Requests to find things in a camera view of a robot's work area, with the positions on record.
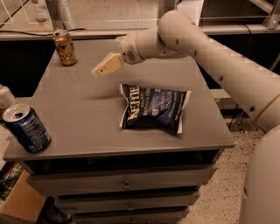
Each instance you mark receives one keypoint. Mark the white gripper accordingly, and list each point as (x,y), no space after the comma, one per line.
(128,49)

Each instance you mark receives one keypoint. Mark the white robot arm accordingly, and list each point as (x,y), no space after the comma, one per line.
(255,89)

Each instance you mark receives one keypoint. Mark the orange soda can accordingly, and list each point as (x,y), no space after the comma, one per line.
(64,47)

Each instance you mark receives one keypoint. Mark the blue soda can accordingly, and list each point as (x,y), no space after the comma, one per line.
(23,122)

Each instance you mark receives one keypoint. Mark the blue Kettle chips bag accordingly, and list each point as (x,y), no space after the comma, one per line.
(165,106)

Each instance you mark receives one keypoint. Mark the grey drawer cabinet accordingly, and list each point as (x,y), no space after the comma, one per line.
(90,156)

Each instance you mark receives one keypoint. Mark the top drawer knob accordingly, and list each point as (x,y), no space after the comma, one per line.
(126,186)

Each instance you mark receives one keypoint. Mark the drawer knob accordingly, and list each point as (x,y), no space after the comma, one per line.
(126,186)
(130,208)

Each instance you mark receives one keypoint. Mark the middle drawer knob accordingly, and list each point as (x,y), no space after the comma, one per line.
(130,208)

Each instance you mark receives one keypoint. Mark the metal railing bar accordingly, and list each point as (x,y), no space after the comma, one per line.
(80,33)

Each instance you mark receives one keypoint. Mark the cardboard box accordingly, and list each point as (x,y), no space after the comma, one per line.
(23,205)

